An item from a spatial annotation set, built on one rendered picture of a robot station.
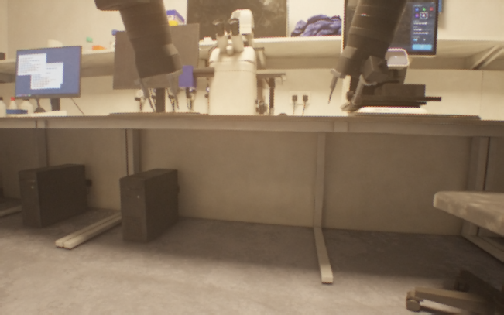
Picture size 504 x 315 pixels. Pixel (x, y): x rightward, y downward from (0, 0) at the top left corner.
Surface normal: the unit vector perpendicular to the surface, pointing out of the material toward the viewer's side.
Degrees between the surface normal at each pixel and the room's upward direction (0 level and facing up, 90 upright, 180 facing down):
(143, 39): 122
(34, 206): 90
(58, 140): 90
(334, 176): 90
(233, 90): 91
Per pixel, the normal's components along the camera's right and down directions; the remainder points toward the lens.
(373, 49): 0.05, 0.61
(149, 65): -0.13, 0.49
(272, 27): -0.18, 0.03
